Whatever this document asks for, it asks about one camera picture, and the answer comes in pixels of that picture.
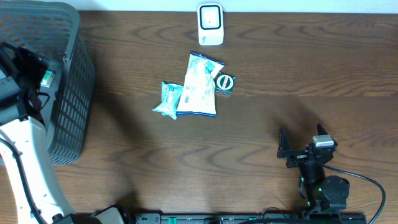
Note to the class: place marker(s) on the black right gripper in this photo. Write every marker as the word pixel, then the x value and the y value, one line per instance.
pixel 284 150

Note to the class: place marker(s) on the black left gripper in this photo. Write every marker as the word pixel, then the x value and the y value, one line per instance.
pixel 26 58

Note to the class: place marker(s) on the teal tissue pack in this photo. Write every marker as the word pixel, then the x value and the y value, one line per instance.
pixel 47 79

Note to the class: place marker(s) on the dark green round-logo box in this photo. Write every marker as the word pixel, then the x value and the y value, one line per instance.
pixel 224 83

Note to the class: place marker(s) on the white blue-edged snack bag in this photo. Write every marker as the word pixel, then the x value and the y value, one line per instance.
pixel 198 95

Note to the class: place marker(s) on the teal wet wipes pack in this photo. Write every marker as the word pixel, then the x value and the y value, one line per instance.
pixel 170 98

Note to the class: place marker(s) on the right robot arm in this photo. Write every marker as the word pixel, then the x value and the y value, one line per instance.
pixel 324 193

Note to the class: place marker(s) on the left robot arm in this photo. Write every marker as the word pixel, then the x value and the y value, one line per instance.
pixel 37 192

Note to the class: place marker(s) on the white barcode scanner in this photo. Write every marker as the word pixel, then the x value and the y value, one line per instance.
pixel 210 24

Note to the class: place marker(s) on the grey plastic mesh basket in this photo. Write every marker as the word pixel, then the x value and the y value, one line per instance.
pixel 51 29

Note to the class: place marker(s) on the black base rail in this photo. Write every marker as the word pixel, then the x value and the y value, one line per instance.
pixel 256 218

